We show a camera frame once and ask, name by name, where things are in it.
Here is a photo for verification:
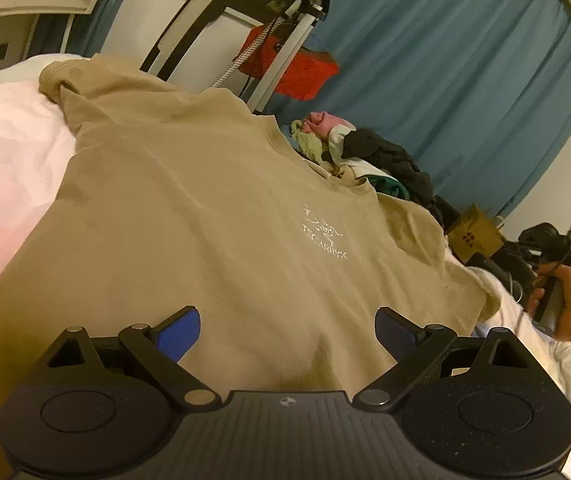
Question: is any cardboard box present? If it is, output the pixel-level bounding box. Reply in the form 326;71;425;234
447;203;507;264

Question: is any red cloth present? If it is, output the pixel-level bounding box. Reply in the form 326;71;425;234
232;22;339;102

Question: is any yellow-green towel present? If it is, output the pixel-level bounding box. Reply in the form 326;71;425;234
290;120;335;167

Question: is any tan t-shirt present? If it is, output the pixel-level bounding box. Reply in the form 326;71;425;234
0;52;502;442

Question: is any pastel duvet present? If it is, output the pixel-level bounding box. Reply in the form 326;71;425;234
0;52;571;480

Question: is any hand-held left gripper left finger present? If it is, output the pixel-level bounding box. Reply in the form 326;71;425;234
40;305;222;408

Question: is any pink garment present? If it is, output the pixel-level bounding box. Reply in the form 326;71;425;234
302;112;355;137

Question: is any narrow blue curtain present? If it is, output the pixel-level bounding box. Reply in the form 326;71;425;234
33;0;147;59

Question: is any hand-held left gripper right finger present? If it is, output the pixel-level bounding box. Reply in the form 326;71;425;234
351;306;533;408

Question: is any black garment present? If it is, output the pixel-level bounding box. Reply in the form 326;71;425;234
340;128;459;232

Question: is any green garment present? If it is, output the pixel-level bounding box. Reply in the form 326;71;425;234
369;175;412;202

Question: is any black sofa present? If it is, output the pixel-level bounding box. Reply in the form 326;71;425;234
465;242;537;302

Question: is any black folded stand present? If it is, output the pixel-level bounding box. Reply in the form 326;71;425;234
140;0;247;82

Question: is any garment steamer stand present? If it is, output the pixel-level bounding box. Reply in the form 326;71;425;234
210;0;335;117

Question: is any white garment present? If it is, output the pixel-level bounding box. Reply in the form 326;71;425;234
327;125;367;172

